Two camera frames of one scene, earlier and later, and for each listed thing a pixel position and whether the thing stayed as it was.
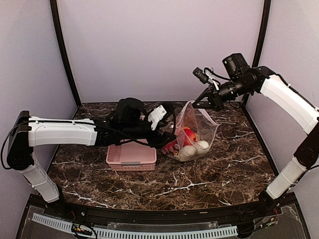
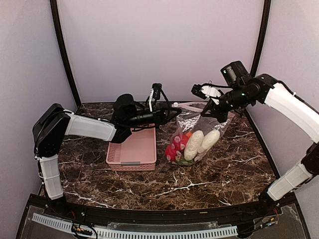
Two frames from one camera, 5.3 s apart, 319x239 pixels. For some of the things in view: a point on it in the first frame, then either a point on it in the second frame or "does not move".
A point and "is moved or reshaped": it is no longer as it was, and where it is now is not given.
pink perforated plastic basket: [131, 155] does not move
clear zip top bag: [195, 133] is moved or reshaped
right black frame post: [261, 42] does not move
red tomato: [171, 148] → [170, 153]
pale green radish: [202, 147] → [210, 140]
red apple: [189, 136] → [179, 142]
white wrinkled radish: [186, 153] is moved or reshaped
